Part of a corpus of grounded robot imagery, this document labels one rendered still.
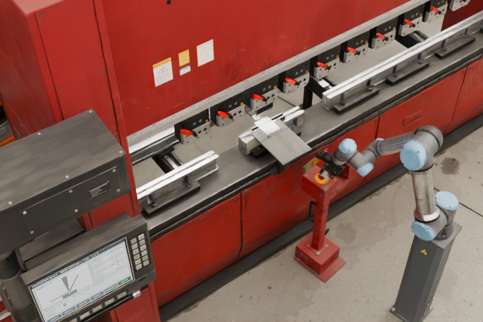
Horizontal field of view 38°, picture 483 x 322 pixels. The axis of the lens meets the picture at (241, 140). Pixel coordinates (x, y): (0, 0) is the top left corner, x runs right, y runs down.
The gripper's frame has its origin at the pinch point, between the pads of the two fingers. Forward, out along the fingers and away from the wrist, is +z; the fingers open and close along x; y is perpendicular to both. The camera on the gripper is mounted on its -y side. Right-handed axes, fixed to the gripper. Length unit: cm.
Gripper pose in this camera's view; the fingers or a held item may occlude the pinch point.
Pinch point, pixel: (320, 172)
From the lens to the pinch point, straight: 362.1
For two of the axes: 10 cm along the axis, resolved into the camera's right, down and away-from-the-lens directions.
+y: 6.7, 7.2, -2.0
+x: 7.0, -5.2, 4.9
